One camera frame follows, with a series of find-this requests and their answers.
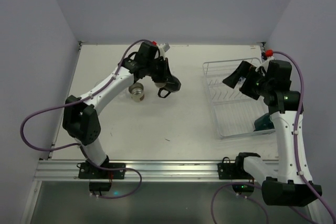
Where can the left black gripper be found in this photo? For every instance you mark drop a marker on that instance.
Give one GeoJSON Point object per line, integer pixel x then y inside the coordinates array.
{"type": "Point", "coordinates": [163, 77]}

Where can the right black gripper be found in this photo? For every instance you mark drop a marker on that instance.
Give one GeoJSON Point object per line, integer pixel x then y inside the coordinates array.
{"type": "Point", "coordinates": [247, 74]}

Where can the black mug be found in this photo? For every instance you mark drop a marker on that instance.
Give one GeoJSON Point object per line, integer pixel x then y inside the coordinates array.
{"type": "Point", "coordinates": [164, 89]}

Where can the beige cup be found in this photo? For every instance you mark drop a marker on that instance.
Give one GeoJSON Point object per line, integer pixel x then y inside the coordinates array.
{"type": "Point", "coordinates": [136, 92]}

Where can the clear glass cup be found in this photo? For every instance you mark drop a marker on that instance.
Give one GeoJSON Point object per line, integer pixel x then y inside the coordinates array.
{"type": "Point", "coordinates": [98, 82]}

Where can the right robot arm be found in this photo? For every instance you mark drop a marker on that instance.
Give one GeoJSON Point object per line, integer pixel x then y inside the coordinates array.
{"type": "Point", "coordinates": [292, 185]}

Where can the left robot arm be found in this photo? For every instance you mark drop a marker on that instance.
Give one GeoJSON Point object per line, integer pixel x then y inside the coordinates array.
{"type": "Point", "coordinates": [81, 114]}

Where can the blue mug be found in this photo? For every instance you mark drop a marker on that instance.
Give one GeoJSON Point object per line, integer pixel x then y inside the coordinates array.
{"type": "Point", "coordinates": [241, 81]}

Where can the teal cup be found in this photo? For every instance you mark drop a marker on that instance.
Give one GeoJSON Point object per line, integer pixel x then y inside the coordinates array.
{"type": "Point", "coordinates": [263, 123]}

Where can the right black controller box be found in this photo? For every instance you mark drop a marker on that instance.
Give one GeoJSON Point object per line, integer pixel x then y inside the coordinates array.
{"type": "Point", "coordinates": [243, 189]}

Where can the black controller box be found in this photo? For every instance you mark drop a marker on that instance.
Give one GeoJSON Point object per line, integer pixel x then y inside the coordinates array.
{"type": "Point", "coordinates": [99, 187]}
{"type": "Point", "coordinates": [243, 189]}

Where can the left black controller box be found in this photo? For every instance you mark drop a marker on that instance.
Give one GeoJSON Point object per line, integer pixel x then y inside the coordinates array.
{"type": "Point", "coordinates": [99, 187]}

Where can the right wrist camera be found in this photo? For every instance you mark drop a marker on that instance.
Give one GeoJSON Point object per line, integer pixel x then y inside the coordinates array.
{"type": "Point", "coordinates": [267, 56]}

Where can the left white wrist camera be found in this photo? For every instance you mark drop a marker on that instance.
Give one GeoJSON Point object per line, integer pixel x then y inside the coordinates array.
{"type": "Point", "coordinates": [163, 48]}

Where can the white wire dish rack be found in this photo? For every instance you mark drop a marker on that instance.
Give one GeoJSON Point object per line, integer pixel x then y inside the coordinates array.
{"type": "Point", "coordinates": [234, 113]}

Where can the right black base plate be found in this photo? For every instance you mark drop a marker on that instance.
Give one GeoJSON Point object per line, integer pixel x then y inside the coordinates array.
{"type": "Point", "coordinates": [232, 170]}

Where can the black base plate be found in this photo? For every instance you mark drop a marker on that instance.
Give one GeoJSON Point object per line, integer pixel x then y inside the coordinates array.
{"type": "Point", "coordinates": [112, 171]}
{"type": "Point", "coordinates": [232, 170]}

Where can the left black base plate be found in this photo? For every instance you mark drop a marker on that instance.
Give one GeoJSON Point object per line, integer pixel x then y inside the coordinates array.
{"type": "Point", "coordinates": [112, 171]}

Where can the aluminium mounting rail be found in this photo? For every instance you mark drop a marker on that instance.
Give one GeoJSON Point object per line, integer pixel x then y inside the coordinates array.
{"type": "Point", "coordinates": [151, 171]}

